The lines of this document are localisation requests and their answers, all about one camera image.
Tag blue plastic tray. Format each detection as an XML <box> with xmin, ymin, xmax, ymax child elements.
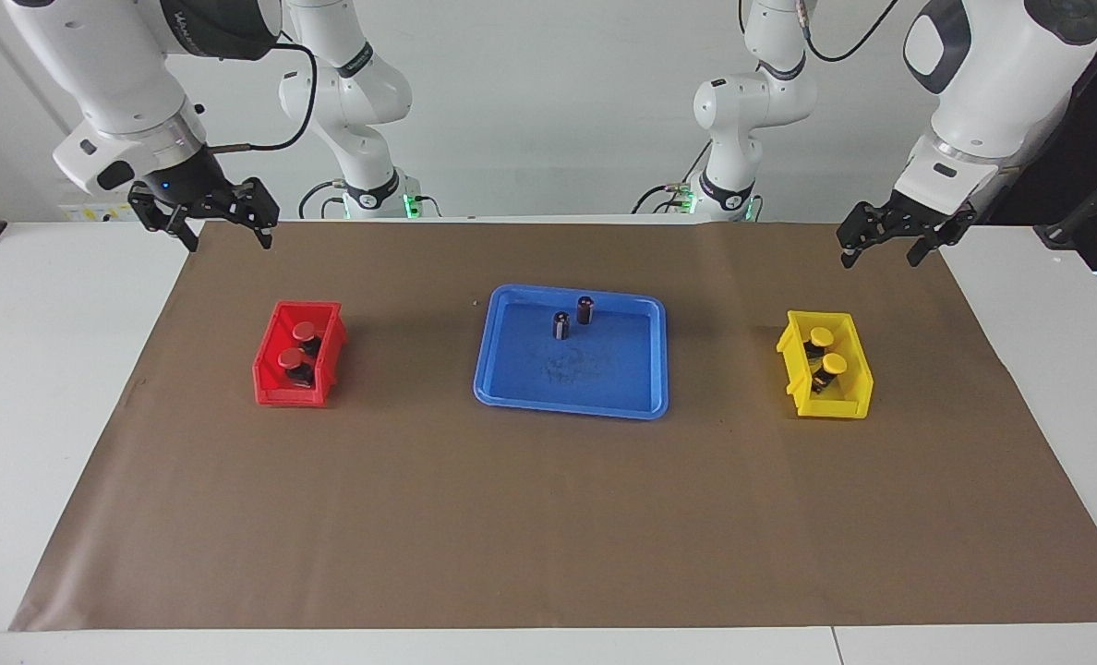
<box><xmin>473</xmin><ymin>284</ymin><xmax>669</xmax><ymax>421</ymax></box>

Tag white power strip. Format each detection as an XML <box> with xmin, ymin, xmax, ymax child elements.
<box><xmin>57</xmin><ymin>201</ymin><xmax>139</xmax><ymax>223</ymax></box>

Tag black stand pole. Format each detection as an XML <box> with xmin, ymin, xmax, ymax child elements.
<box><xmin>1033</xmin><ymin>152</ymin><xmax>1097</xmax><ymax>250</ymax></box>

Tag yellow plastic bin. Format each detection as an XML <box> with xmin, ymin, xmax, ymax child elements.
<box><xmin>776</xmin><ymin>309</ymin><xmax>874</xmax><ymax>420</ymax></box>

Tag red plastic bin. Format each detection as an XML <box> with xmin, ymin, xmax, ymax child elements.
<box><xmin>252</xmin><ymin>300</ymin><xmax>348</xmax><ymax>408</ymax></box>

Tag dark background panel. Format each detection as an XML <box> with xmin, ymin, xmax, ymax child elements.
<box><xmin>978</xmin><ymin>0</ymin><xmax>1097</xmax><ymax>271</ymax></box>

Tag brown paper mat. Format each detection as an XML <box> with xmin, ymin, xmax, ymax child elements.
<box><xmin>8</xmin><ymin>220</ymin><xmax>1097</xmax><ymax>633</ymax></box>

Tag black base cable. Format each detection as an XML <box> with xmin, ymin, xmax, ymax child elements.
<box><xmin>297</xmin><ymin>178</ymin><xmax>351</xmax><ymax>220</ymax></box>
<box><xmin>630</xmin><ymin>139</ymin><xmax>711</xmax><ymax>215</ymax></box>

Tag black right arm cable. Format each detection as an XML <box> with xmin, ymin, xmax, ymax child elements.
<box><xmin>205</xmin><ymin>42</ymin><xmax>319</xmax><ymax>153</ymax></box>

